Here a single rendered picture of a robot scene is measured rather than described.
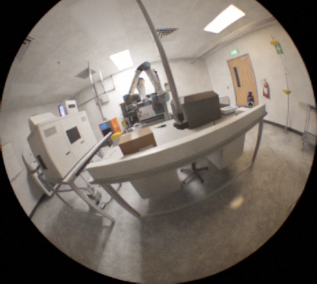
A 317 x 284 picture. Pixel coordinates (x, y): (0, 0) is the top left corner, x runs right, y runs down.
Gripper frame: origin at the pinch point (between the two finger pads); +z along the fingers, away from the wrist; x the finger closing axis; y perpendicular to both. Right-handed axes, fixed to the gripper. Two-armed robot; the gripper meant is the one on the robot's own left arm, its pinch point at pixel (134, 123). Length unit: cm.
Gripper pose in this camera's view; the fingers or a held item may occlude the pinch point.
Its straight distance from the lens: 108.8
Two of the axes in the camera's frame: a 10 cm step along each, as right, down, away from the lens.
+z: 2.7, 9.2, 2.7
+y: -1.3, -2.4, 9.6
